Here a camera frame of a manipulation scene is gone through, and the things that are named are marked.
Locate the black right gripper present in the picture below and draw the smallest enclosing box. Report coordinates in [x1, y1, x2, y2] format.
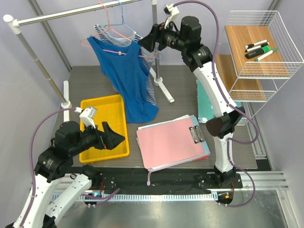
[138, 18, 188, 53]

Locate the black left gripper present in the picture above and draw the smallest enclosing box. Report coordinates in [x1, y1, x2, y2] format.
[70, 120, 125, 155]

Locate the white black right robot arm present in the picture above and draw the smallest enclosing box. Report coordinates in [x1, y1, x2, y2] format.
[138, 16, 241, 188]

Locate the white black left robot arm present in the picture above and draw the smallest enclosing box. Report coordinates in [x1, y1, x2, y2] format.
[8, 121, 125, 228]

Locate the blue white striped tank top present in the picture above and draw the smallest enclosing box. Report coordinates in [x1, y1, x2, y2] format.
[94, 24, 157, 105]

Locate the yellow plastic tray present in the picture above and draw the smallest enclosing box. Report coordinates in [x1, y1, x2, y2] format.
[79, 94, 131, 164]

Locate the pink clipboard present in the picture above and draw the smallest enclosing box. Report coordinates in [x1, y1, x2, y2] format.
[137, 117, 206, 169]

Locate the silver white clothes rack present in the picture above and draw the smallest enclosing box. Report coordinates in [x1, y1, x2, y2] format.
[3, 0, 175, 121]

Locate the light blue clipboard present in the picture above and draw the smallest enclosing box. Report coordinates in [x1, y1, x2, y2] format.
[190, 115, 210, 160]

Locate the upper wooden shelf board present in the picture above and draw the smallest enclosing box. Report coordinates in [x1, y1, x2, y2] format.
[225, 25, 289, 78]

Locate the wooden shelf board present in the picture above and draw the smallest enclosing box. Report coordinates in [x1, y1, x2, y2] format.
[225, 25, 289, 78]
[216, 54, 266, 102]

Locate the lower wooden shelf board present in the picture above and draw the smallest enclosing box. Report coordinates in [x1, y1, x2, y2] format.
[216, 54, 266, 102]

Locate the black white marker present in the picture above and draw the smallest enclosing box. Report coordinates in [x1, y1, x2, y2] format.
[245, 42, 269, 53]
[245, 39, 267, 49]

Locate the green highlighter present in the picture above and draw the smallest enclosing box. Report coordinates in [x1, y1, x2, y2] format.
[245, 46, 271, 59]

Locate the green white pen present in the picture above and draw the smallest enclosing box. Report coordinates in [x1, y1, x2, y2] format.
[255, 48, 278, 62]

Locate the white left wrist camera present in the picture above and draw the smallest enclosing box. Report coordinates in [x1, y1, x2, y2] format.
[75, 107, 97, 129]

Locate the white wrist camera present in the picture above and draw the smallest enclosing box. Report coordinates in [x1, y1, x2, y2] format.
[75, 107, 97, 129]
[163, 3, 180, 29]

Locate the blue wire hanger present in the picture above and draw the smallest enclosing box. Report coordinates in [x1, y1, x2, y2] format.
[101, 0, 163, 60]

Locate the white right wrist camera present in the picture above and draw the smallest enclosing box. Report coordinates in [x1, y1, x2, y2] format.
[163, 3, 180, 29]

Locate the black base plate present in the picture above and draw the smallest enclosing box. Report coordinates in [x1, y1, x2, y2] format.
[91, 167, 243, 195]

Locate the white slotted cable duct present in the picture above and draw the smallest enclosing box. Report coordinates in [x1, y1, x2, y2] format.
[51, 193, 219, 202]

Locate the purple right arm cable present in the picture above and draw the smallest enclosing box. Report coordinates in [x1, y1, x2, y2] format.
[173, 0, 259, 207]

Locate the white wire shelf rack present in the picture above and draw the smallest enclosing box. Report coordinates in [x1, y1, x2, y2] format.
[217, 10, 304, 117]

